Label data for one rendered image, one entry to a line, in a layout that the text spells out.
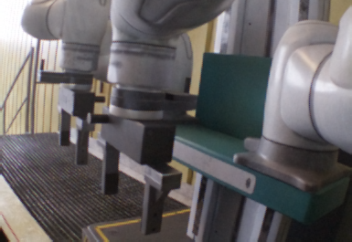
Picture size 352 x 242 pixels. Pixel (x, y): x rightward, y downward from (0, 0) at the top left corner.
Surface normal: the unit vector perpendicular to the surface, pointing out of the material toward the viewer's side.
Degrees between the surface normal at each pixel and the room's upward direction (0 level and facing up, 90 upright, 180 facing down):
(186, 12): 160
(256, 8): 90
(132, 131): 90
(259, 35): 90
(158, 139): 90
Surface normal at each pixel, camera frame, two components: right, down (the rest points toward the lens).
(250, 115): -0.79, -0.03
